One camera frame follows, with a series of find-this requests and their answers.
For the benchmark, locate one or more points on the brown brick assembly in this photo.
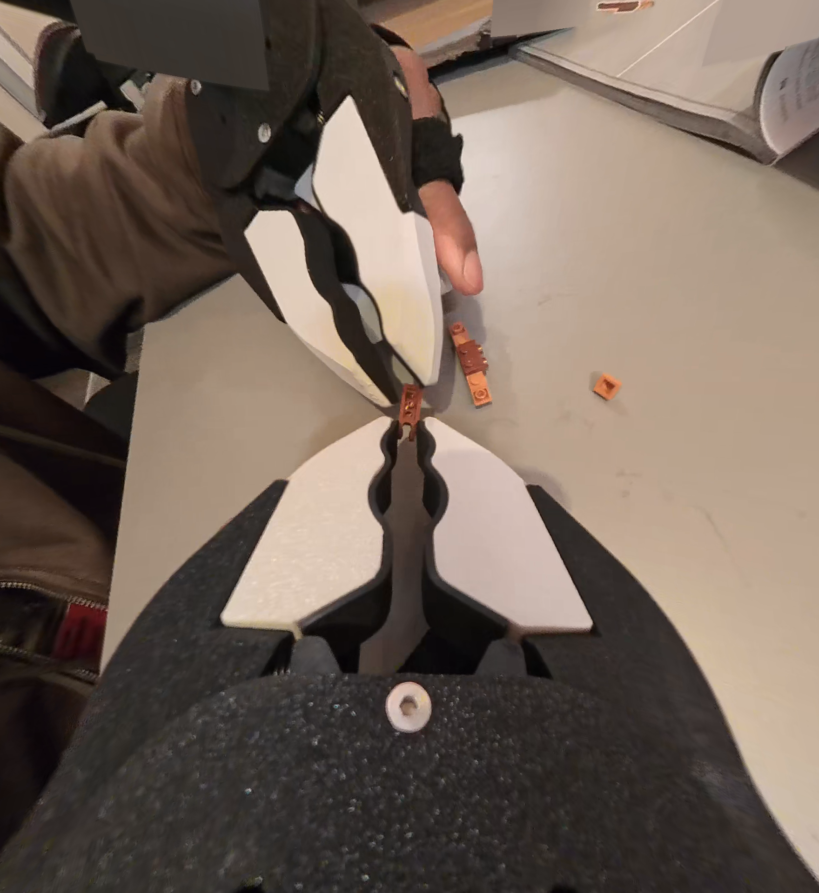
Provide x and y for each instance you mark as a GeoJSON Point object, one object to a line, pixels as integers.
{"type": "Point", "coordinates": [410, 406]}

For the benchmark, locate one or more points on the person's dark jacket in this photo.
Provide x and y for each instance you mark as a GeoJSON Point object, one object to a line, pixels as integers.
{"type": "Point", "coordinates": [26, 558]}

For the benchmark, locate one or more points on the brown clip plate brick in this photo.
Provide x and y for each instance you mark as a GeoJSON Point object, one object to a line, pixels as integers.
{"type": "Point", "coordinates": [471, 366]}

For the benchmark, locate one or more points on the person's left hand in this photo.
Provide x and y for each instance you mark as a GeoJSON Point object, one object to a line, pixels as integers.
{"type": "Point", "coordinates": [445, 209]}

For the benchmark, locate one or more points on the person's left forearm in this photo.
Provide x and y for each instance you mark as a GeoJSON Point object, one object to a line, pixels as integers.
{"type": "Point", "coordinates": [89, 223]}

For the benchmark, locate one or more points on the small orange square brick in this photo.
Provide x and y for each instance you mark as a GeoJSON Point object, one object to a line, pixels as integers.
{"type": "Point", "coordinates": [607, 388]}

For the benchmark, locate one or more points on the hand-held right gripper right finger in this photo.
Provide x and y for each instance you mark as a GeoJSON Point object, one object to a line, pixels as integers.
{"type": "Point", "coordinates": [507, 544]}

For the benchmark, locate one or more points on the brick instruction booklet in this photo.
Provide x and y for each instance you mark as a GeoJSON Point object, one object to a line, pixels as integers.
{"type": "Point", "coordinates": [703, 70]}

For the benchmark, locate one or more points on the grey desk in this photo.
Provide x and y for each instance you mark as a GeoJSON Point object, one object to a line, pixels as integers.
{"type": "Point", "coordinates": [689, 419]}

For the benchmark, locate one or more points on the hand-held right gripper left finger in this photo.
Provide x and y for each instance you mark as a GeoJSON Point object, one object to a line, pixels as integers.
{"type": "Point", "coordinates": [312, 551]}

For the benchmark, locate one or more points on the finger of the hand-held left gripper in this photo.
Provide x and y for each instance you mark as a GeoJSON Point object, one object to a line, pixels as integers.
{"type": "Point", "coordinates": [291, 286]}
{"type": "Point", "coordinates": [382, 223]}

